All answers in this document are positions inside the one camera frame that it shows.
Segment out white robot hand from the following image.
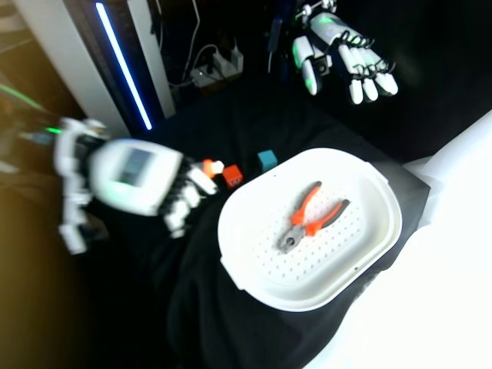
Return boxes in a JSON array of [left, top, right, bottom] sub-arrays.
[[292, 12, 399, 105], [88, 138, 226, 239]]

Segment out orange-handled pliers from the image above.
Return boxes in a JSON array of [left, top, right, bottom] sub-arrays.
[[273, 181, 351, 254]]

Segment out white perforated plastic tray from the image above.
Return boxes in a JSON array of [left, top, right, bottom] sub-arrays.
[[218, 148, 404, 312]]

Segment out red block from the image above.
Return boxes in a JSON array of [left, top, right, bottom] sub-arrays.
[[222, 165, 244, 188]]

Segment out blue light strip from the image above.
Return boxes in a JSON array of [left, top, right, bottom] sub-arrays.
[[95, 2, 153, 131]]

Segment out blue block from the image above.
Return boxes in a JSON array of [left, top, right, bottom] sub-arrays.
[[256, 150, 278, 174]]

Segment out white power strip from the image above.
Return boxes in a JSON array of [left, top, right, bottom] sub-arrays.
[[191, 48, 245, 88]]

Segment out white pillar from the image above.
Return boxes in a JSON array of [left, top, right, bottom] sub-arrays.
[[15, 0, 176, 138]]

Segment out black table cloth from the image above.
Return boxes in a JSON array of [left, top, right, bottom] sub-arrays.
[[82, 88, 431, 369]]

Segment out white cable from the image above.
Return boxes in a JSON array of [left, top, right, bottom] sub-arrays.
[[168, 0, 220, 88]]

